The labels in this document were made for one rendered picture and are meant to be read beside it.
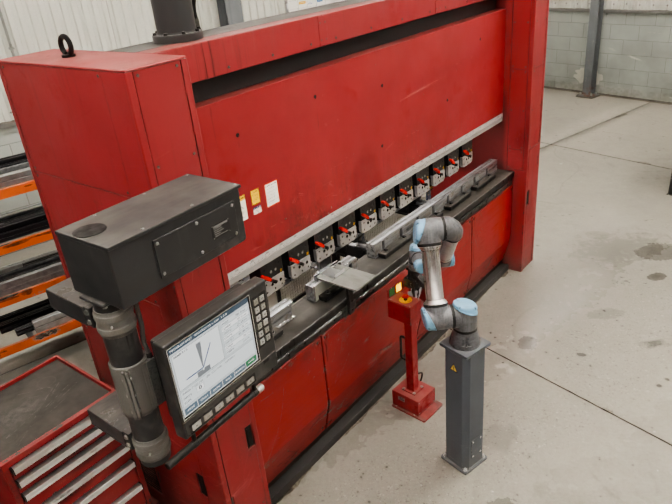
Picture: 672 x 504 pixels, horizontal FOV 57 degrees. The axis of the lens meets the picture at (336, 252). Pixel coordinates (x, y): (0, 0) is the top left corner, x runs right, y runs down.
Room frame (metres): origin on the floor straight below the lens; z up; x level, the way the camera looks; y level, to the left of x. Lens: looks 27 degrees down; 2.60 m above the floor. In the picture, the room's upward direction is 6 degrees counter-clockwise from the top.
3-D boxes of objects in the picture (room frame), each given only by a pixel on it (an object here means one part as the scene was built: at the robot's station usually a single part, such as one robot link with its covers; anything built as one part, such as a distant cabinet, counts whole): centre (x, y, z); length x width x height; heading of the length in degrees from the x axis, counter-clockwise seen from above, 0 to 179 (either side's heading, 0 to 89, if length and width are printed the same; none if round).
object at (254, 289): (1.70, 0.43, 1.42); 0.45 x 0.12 x 0.36; 142
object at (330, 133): (3.46, -0.35, 1.66); 3.00 x 0.08 x 0.80; 140
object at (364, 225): (3.25, -0.17, 1.18); 0.15 x 0.09 x 0.17; 140
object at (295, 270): (2.79, 0.21, 1.18); 0.15 x 0.09 x 0.17; 140
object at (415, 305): (2.97, -0.39, 0.75); 0.20 x 0.16 x 0.18; 135
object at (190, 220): (1.71, 0.53, 1.53); 0.51 x 0.25 x 0.85; 142
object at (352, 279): (2.87, -0.04, 1.00); 0.26 x 0.18 x 0.01; 50
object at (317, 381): (3.43, -0.39, 0.42); 3.00 x 0.21 x 0.83; 140
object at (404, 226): (3.93, -0.75, 0.92); 1.67 x 0.06 x 0.10; 140
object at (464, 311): (2.49, -0.58, 0.94); 0.13 x 0.12 x 0.14; 92
